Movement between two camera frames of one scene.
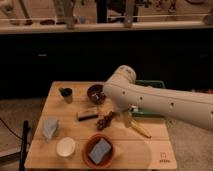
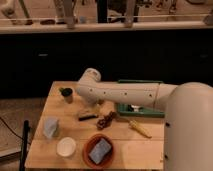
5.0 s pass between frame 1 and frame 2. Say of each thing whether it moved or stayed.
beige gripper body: moved
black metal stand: stayed
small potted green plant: stayed
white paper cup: stayed
